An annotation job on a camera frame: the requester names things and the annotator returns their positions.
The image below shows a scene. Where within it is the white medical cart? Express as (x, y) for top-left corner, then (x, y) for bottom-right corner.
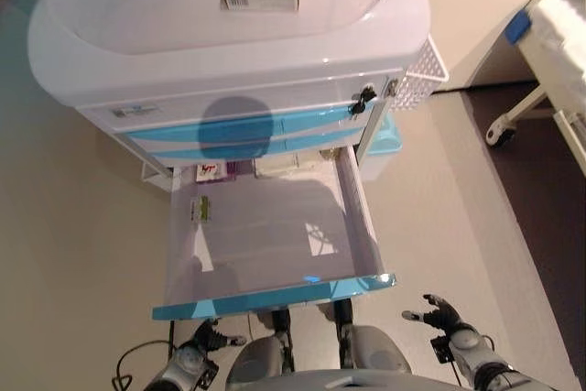
(27, 0), (452, 195)

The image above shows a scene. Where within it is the black key bunch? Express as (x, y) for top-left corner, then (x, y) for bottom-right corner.
(348, 84), (379, 114)

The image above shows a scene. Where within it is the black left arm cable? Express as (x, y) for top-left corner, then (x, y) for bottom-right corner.
(113, 339), (178, 387)

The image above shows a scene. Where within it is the blue-front cart drawer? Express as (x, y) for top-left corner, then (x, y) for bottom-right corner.
(150, 146), (397, 322)
(132, 127), (363, 161)
(114, 104), (372, 145)

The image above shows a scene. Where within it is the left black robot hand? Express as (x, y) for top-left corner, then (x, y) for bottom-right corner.
(189, 317), (248, 356)

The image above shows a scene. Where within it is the grey robot torso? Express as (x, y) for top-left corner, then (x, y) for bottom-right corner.
(226, 367), (477, 391)

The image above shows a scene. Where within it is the blue bed corner clip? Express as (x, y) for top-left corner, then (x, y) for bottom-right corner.
(505, 10), (532, 44)

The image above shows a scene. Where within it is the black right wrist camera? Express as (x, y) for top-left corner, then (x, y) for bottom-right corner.
(429, 337), (452, 363)

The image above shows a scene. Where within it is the pink white medicine box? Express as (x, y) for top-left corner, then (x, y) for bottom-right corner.
(194, 159), (253, 181)

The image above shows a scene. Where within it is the small green white medicine box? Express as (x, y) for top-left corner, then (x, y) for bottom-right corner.
(190, 196), (212, 223)

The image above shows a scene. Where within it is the white hospital bed frame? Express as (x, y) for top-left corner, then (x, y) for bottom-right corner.
(461, 0), (586, 168)

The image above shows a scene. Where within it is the light blue waste bin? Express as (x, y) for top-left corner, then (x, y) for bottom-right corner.
(361, 114), (404, 181)

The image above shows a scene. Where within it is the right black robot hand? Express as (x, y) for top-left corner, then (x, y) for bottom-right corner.
(401, 293), (464, 333)

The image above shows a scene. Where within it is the white perforated side basket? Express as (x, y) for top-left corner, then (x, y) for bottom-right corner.
(391, 36), (452, 111)

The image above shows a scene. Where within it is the cart label sticker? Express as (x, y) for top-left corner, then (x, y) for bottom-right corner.
(111, 104), (161, 120)

